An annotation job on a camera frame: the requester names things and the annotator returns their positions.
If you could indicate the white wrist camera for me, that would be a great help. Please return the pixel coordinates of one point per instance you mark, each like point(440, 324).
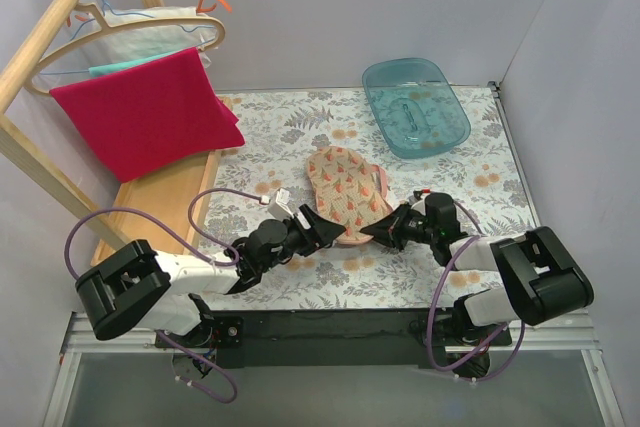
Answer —
point(281, 202)
point(417, 200)

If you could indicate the floral patterned table mat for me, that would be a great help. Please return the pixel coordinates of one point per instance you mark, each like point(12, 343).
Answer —
point(283, 128)

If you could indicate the teal folded cloth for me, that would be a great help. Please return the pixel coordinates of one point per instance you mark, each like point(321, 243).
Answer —
point(107, 69)

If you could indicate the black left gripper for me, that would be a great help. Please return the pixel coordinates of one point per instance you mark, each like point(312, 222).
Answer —
point(308, 230)

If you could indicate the clear teal plastic tub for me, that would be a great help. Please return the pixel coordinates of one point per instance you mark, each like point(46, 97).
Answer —
point(415, 108)

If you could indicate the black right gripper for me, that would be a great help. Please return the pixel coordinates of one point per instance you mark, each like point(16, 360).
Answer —
point(401, 226)

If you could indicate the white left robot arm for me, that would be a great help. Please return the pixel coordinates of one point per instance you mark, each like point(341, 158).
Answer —
point(140, 287)

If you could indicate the peach floral mesh laundry bag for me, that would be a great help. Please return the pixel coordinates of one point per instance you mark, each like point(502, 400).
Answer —
point(348, 191)

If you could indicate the beige wooden hanger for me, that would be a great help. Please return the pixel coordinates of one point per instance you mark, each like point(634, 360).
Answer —
point(80, 59)

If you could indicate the aluminium frame rail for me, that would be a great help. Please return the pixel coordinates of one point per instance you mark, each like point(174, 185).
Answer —
point(132, 384)

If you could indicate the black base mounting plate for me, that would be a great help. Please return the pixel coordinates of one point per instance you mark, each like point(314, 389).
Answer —
point(279, 338)

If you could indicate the white cloth on hanger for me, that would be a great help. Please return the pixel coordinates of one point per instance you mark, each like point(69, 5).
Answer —
point(153, 40)

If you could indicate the magenta red towel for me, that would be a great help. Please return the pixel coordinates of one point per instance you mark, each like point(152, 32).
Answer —
point(141, 119)

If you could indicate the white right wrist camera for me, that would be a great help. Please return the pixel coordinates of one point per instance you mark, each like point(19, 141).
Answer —
point(417, 200)

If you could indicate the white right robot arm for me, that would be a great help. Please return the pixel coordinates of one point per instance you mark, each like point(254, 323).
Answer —
point(540, 278)

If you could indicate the blue wire hanger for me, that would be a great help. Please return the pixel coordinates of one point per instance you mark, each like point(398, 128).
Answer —
point(95, 27)

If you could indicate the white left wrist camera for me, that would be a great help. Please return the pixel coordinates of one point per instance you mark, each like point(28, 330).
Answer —
point(281, 202)

